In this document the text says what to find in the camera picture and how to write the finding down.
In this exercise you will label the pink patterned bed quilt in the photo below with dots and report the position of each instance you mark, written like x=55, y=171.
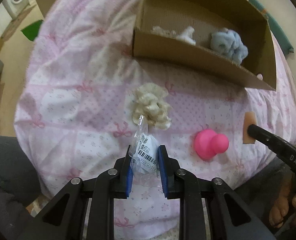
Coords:
x=78, y=112

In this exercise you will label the light blue fluffy scrunchie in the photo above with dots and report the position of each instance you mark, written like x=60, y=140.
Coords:
x=228, y=43

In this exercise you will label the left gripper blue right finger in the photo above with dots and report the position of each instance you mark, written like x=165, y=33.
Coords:
x=162, y=158

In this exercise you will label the pink rubber duck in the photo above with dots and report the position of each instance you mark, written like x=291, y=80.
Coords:
x=207, y=144

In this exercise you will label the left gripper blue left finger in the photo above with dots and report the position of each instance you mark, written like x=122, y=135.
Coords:
x=128, y=172

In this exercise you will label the person's bare foot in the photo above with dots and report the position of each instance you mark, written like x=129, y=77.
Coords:
x=280, y=208

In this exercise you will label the green dustpan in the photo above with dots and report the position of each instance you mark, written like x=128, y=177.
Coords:
x=31, y=31

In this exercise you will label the white washing machine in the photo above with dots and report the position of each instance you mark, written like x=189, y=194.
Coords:
x=15, y=7

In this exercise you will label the white fluffy scrunchie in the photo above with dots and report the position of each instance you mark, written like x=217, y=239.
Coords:
x=185, y=36

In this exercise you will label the teal pillow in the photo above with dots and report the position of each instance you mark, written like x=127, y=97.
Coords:
x=277, y=31

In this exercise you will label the open brown cardboard box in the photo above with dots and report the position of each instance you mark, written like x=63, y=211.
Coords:
x=258, y=69

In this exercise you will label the clear plastic bag with barcode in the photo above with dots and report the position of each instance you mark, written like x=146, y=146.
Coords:
x=144, y=157

